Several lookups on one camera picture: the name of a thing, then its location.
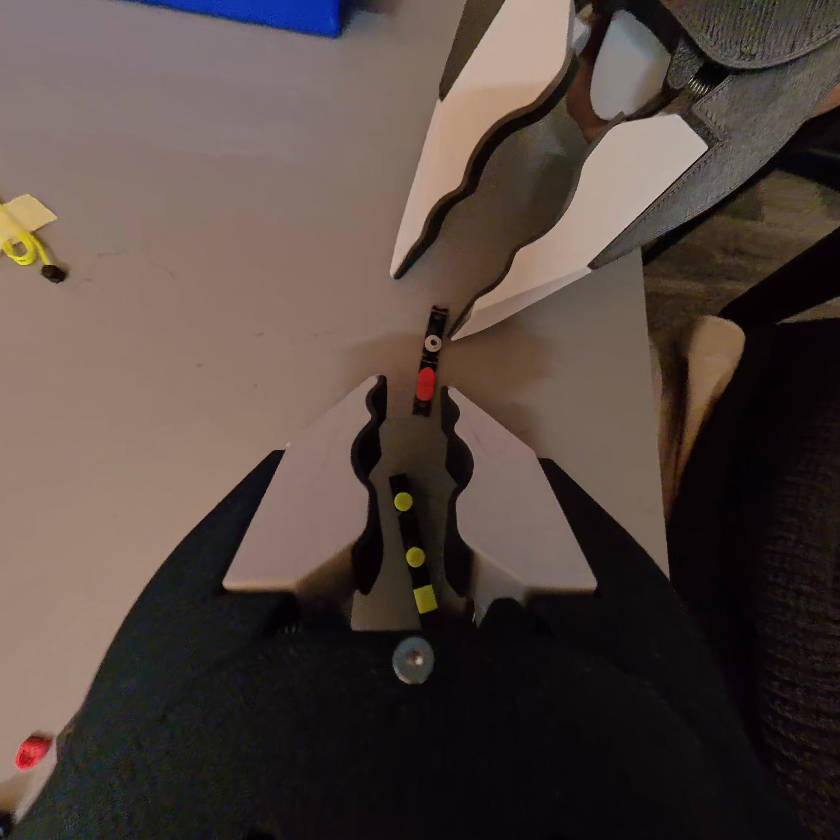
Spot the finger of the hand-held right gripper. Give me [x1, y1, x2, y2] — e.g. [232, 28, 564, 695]
[448, 113, 714, 342]
[390, 0, 580, 281]

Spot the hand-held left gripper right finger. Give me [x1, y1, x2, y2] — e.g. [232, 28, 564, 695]
[440, 386, 598, 623]

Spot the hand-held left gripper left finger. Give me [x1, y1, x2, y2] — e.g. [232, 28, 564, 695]
[223, 375, 389, 621]

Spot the yellow black lego spider model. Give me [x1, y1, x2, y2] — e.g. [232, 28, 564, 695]
[388, 472, 442, 618]

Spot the black lego strip red tile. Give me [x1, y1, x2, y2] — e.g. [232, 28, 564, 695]
[412, 305, 451, 418]

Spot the pile of lego pieces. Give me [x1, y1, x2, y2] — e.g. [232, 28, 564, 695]
[0, 734, 56, 837]

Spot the person's right hand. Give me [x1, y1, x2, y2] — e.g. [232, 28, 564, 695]
[567, 58, 622, 143]

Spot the black chair base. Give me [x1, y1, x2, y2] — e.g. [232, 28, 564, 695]
[643, 157, 840, 326]

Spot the blue plastic bin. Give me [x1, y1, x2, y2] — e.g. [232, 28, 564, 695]
[131, 0, 345, 39]

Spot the person's black sweater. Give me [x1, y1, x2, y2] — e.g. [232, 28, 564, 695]
[669, 315, 840, 840]

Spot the beige tape piece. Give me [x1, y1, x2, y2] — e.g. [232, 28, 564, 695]
[0, 193, 59, 232]

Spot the yellow cord with black ends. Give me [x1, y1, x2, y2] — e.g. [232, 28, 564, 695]
[0, 203, 68, 284]

